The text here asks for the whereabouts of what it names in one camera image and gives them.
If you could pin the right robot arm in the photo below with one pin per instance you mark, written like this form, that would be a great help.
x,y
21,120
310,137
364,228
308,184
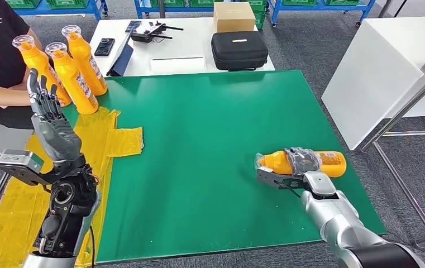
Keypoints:
x,y
338,222

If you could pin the green plastic crate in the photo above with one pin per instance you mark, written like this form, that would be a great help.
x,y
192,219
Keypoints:
x,y
260,16
341,2
68,3
299,2
23,3
160,3
201,3

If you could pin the black antenna controller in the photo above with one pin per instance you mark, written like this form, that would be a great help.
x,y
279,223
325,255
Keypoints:
x,y
145,36

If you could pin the yellow tape sheet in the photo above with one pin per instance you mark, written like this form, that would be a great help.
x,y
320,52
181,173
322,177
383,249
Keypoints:
x,y
5,222

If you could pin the orange bottle with clear cap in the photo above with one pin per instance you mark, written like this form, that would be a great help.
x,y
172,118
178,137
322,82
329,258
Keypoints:
x,y
68,81
275,164
34,59
84,59

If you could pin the cardboard box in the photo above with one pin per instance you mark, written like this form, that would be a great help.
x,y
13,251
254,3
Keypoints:
x,y
234,18

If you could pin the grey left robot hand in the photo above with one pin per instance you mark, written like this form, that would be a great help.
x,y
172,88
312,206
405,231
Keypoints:
x,y
58,137

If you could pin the blue metal rack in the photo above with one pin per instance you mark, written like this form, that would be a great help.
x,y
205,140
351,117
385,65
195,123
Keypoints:
x,y
71,11
323,7
197,9

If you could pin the white cabinet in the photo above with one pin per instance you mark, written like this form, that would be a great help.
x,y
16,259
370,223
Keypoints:
x,y
378,77

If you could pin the grey seat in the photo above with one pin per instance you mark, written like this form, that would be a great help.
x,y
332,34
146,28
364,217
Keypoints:
x,y
1,129

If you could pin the blue phone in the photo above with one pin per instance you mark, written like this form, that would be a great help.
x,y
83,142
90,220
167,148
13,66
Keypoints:
x,y
133,26

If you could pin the tablet in blue folio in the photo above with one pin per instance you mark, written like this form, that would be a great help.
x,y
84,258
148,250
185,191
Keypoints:
x,y
123,61

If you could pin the white flat box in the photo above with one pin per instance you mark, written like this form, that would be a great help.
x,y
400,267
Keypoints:
x,y
177,65

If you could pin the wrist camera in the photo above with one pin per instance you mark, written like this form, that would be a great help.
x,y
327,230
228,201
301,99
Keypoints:
x,y
271,177
18,162

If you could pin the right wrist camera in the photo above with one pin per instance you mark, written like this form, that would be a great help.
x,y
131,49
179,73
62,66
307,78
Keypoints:
x,y
271,177

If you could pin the black smartphone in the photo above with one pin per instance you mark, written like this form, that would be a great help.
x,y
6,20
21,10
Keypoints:
x,y
104,47

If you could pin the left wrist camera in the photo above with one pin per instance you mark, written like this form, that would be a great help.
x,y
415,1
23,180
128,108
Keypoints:
x,y
18,162

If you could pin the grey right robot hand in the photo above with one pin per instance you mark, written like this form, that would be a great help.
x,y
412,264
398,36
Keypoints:
x,y
304,161

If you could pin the white table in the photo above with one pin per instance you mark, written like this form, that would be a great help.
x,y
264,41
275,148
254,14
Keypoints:
x,y
193,46

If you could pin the black zip case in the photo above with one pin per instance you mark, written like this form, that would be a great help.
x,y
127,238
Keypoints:
x,y
240,51

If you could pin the person's right forearm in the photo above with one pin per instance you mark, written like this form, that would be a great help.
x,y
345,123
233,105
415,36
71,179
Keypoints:
x,y
1,96

